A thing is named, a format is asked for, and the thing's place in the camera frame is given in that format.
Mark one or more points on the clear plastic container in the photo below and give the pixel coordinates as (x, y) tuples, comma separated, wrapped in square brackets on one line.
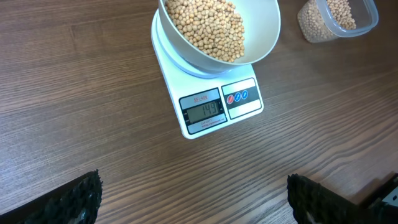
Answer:
[(364, 13)]

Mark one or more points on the white bowl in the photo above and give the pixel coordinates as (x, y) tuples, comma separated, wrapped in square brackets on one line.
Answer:
[(261, 21)]

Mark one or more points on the pile of soybeans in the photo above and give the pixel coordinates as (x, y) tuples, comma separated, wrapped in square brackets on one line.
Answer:
[(313, 26)]

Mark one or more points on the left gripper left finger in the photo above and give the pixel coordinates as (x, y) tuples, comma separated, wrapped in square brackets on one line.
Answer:
[(77, 201)]

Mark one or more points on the white digital kitchen scale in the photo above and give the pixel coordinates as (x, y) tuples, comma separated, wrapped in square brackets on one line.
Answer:
[(205, 102)]

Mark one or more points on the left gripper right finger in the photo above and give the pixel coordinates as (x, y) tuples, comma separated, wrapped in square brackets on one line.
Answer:
[(313, 203)]

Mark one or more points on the soybeans in white bowl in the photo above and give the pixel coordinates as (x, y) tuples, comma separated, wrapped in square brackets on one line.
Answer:
[(212, 26)]

